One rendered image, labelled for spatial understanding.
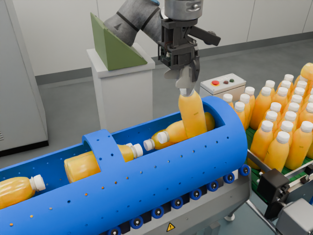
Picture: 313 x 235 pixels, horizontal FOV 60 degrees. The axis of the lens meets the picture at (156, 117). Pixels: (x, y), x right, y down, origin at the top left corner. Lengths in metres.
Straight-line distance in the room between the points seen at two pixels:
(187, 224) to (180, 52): 0.61
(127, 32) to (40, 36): 2.18
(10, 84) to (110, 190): 1.78
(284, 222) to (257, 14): 3.81
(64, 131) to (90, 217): 2.20
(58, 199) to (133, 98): 0.98
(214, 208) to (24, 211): 0.66
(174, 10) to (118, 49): 0.78
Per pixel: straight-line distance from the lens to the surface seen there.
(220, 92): 1.29
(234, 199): 1.13
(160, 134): 0.92
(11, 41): 2.25
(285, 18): 5.09
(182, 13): 0.65
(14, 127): 2.59
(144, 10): 1.48
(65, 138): 2.81
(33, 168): 0.95
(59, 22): 3.53
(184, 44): 0.70
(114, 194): 0.73
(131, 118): 1.65
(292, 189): 1.19
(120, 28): 1.48
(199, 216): 1.05
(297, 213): 1.17
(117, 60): 1.42
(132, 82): 1.53
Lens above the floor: 1.73
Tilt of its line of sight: 36 degrees down
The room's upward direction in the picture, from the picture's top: straight up
